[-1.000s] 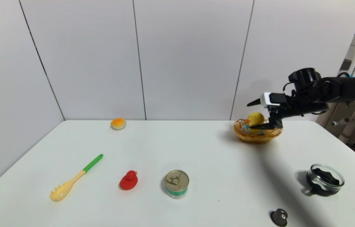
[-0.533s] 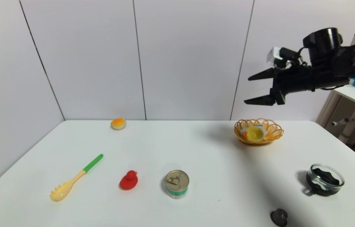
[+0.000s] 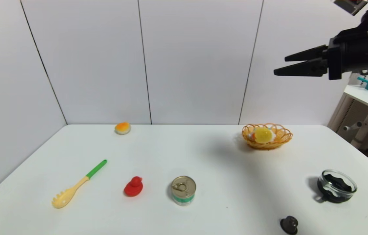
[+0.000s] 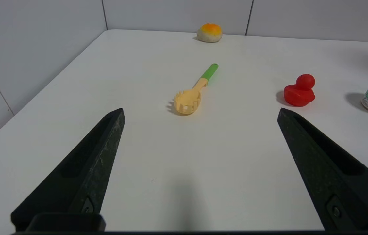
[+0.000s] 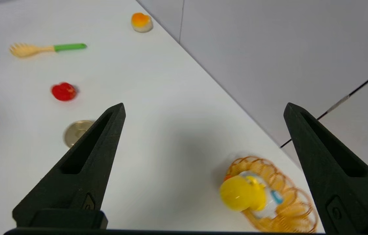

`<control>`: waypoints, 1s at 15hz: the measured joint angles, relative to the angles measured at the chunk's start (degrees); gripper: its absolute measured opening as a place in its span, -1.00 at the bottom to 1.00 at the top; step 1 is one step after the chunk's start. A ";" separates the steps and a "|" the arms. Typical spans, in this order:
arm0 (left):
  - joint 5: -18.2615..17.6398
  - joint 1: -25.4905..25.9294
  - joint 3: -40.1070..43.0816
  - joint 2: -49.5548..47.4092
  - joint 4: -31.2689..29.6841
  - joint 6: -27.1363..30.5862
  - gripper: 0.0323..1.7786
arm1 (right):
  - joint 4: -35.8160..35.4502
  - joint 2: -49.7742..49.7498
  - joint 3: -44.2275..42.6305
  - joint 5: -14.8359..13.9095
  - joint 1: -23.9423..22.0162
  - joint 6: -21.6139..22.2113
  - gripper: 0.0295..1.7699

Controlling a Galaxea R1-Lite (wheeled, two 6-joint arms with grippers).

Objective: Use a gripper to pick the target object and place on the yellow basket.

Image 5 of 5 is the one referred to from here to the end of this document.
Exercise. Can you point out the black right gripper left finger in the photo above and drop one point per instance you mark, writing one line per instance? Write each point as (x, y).
(82, 173)

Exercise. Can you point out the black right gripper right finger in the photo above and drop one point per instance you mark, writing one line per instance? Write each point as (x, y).
(337, 176)

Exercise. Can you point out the yellow duck toy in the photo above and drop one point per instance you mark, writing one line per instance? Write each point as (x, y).
(246, 192)

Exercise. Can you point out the yellow wicker basket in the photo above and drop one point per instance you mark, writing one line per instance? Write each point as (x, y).
(278, 202)

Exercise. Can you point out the tin can with pull tab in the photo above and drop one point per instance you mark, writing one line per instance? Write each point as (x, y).
(76, 132)

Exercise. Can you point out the red rubber duck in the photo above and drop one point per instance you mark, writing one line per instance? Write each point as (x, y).
(63, 91)

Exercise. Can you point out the orange topped bun toy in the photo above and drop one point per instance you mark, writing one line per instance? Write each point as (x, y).
(142, 22)

